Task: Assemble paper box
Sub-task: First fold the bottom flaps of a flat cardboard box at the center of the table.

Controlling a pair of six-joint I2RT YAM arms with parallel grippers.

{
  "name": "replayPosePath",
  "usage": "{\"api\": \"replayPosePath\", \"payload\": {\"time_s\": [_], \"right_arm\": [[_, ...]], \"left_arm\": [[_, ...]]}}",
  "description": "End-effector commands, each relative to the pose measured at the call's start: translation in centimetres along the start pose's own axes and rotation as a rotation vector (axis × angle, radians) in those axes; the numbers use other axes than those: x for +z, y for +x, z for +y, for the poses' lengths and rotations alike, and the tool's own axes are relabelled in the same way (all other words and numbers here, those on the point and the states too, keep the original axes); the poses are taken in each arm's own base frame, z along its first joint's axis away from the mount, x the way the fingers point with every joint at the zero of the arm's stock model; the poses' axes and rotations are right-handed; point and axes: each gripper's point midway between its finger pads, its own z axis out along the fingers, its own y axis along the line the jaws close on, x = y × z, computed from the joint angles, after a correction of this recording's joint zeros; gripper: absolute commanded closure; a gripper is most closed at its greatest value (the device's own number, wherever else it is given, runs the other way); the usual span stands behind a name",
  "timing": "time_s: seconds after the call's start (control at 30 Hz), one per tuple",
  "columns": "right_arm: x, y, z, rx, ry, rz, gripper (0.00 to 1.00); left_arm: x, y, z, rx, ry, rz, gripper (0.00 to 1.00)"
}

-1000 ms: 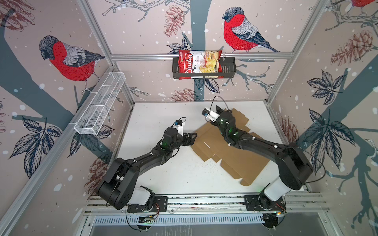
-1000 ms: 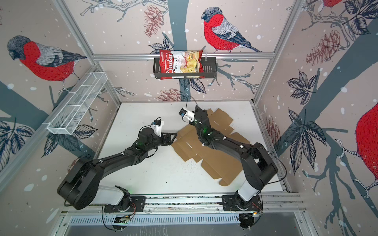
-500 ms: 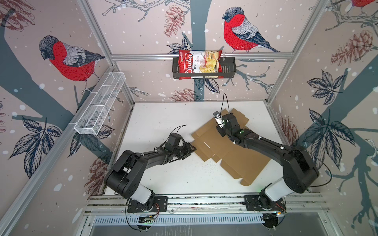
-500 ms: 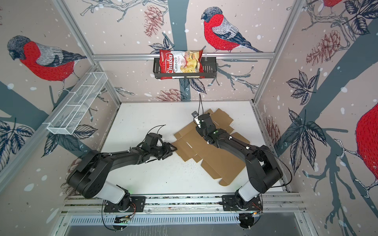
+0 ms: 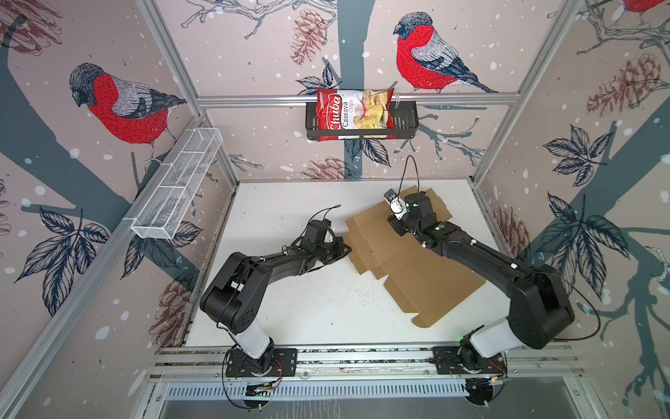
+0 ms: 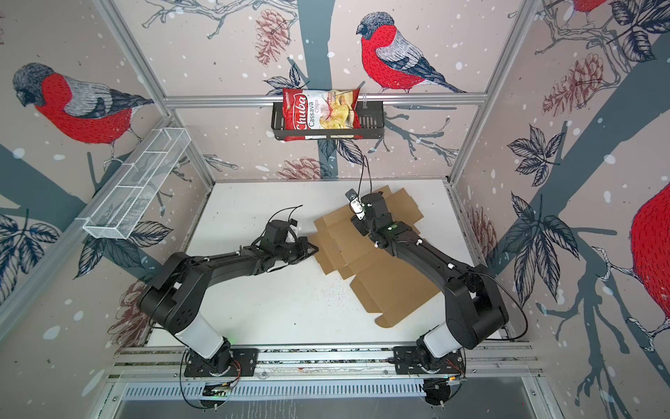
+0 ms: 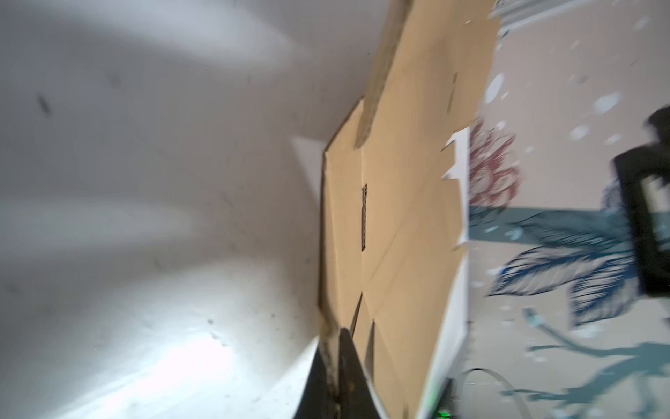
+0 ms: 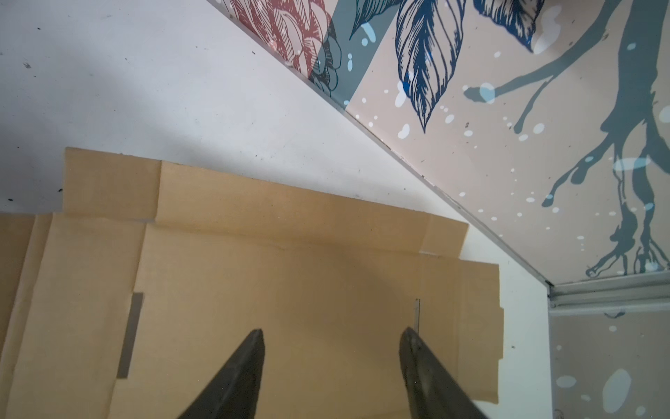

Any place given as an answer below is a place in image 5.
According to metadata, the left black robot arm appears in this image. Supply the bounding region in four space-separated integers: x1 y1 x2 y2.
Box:
199 219 352 361

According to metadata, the black wire basket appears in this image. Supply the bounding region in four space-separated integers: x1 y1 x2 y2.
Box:
305 101 419 141

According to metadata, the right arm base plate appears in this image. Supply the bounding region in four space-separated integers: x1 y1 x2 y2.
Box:
430 346 507 375

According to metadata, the red cassava chips bag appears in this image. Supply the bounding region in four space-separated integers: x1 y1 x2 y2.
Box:
316 88 394 132

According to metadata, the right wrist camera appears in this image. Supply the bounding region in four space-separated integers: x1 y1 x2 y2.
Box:
384 189 407 220

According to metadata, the brown cardboard box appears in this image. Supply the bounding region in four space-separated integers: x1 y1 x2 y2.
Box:
345 182 497 335

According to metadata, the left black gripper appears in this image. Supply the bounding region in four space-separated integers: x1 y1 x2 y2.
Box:
314 236 353 265

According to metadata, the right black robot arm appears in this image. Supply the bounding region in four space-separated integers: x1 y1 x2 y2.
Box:
384 190 575 371

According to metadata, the white wire mesh basket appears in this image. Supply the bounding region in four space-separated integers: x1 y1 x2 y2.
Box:
131 127 223 240

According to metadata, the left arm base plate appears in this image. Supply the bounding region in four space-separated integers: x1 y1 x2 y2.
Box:
223 346 298 378

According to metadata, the aluminium mounting rail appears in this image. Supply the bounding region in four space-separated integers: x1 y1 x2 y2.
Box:
148 342 586 382

